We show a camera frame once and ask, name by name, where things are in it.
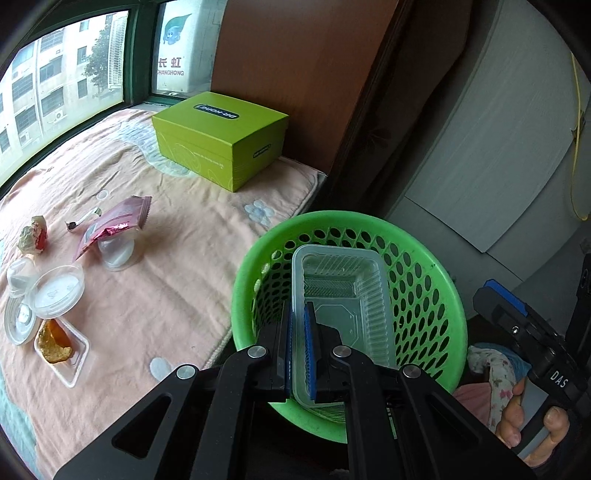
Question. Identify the white air conditioner unit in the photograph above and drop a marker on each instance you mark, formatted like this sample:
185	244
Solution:
184	41

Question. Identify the white cabinet panel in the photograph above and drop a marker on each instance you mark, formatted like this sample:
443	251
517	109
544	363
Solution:
508	129

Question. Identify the pink printed blanket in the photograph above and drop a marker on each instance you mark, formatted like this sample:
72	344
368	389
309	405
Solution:
161	277

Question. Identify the clear plastic food tray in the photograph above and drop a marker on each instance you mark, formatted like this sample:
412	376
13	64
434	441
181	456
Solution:
341	286

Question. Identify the green plastic mesh basket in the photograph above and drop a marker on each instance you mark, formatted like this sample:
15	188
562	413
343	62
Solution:
241	300

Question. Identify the green tree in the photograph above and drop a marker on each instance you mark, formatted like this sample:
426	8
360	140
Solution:
99	60

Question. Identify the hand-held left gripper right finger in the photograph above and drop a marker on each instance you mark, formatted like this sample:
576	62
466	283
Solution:
310	350

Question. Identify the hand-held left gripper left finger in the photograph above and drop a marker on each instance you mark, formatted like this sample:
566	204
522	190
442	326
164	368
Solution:
290	350

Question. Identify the brown wooden panel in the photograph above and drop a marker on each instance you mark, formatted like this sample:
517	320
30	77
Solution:
286	60

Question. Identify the clear plastic wrapper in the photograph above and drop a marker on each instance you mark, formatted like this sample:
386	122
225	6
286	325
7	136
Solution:
28	242

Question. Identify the green window frame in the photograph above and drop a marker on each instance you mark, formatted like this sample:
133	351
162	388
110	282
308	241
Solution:
141	50

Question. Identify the crumpled orange wrapper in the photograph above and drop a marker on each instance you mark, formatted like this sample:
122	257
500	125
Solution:
55	344

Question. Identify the white louvred vent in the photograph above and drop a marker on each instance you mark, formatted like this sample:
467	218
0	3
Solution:
117	50

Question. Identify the pink foil snack wrapper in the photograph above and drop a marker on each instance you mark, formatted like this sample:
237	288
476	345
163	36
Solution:
120	217

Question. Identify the person's right hand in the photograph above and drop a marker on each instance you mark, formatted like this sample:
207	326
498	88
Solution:
510	415

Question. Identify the clear round plastic lid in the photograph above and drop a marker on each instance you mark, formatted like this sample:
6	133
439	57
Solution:
57	290

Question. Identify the green cardboard shoe box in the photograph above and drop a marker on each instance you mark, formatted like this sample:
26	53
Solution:
221	120

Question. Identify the small rectangular plastic tray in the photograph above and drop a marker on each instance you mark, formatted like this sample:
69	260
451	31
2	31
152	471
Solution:
76	364

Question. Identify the beige apartment building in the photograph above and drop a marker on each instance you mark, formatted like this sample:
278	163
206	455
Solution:
51	87

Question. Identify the floral pink cloth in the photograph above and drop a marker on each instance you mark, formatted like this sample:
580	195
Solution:
489	383

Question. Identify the small clear plastic cup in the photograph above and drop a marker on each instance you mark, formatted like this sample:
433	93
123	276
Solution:
21	277

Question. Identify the flat round plastic lid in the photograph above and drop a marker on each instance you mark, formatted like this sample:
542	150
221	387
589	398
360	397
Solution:
21	323

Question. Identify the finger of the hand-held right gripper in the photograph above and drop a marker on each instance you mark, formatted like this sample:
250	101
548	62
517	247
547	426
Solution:
505	302

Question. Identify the crumpled gold candy wrapper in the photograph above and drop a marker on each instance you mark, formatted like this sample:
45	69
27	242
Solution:
39	226

